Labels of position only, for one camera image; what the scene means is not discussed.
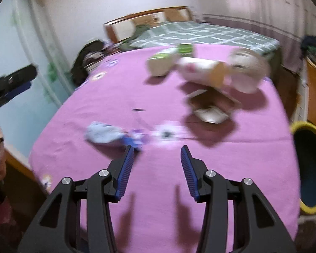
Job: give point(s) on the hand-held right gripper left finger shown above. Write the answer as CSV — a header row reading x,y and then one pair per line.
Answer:
x,y
125,171

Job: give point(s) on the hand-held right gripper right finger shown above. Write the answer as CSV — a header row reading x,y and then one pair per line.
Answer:
x,y
189,171

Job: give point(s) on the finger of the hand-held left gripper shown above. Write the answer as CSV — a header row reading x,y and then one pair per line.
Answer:
x,y
21,76

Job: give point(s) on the yellow rimmed trash bin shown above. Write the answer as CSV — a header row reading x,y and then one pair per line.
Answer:
x,y
312,163

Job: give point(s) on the pale blue wardrobe door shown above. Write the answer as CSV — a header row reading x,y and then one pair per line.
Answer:
x,y
23,44

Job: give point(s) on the dark clothes pile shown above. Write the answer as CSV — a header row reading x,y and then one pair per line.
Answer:
x,y
87,58

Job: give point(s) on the purple floral tablecloth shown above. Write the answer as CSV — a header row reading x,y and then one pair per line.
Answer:
x,y
94,105

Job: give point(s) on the white paper tube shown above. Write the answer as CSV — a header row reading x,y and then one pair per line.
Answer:
x,y
200,71

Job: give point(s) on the wooden bed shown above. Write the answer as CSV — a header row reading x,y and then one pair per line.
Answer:
x,y
121,27

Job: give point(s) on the long white carton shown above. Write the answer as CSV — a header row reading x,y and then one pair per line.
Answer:
x,y
160,63

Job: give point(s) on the green plastic bag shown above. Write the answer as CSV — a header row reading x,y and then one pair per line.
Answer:
x,y
185,49

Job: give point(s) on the green checked duvet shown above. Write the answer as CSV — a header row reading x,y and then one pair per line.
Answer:
x,y
205,34

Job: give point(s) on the pink curtain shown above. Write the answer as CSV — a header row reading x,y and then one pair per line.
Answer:
x,y
258,10

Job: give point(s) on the heap of mixed clothes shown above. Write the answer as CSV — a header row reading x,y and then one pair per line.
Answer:
x,y
314,44

